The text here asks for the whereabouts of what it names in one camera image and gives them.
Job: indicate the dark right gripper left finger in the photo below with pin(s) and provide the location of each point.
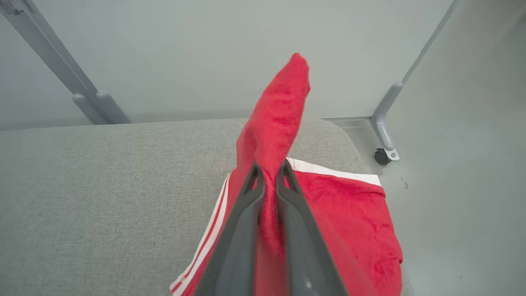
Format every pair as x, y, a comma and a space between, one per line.
236, 255

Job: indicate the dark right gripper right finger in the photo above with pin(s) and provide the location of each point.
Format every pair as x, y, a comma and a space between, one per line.
304, 263

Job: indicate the red shorts with white stripes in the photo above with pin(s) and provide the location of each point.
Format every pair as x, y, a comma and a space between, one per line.
353, 230

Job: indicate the black caster wheel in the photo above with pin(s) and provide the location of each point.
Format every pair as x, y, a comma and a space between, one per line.
381, 157

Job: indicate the grey frame leg with caster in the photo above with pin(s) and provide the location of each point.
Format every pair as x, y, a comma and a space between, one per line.
384, 119

